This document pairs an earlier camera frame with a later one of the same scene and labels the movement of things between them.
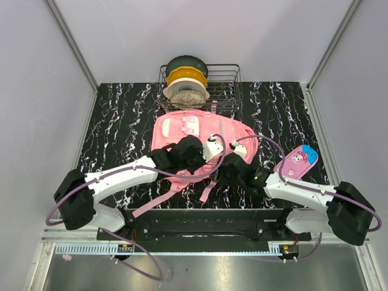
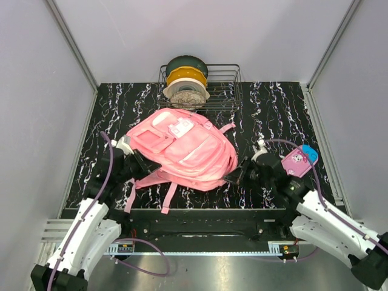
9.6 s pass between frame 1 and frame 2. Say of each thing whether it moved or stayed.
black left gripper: moved
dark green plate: stayed
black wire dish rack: stayed
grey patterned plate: stayed
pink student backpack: moved
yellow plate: stayed
